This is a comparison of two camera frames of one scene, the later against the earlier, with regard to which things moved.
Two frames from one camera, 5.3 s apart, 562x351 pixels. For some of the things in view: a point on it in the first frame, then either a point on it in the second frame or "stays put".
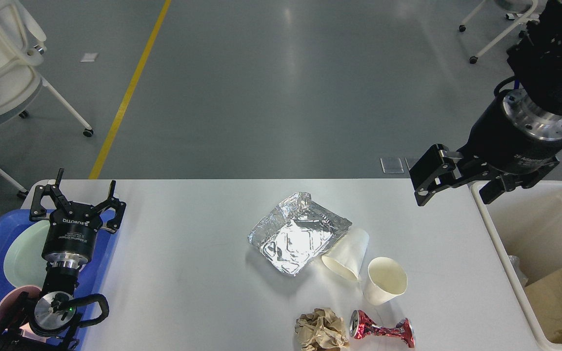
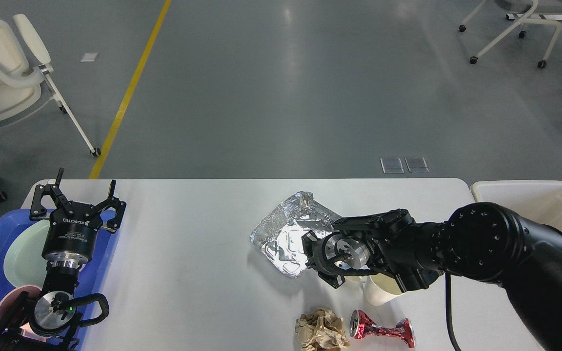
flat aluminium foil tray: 296,232 stays put
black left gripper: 70,235 stays put
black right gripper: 510,136 -> 339,253
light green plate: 24,265 stays put
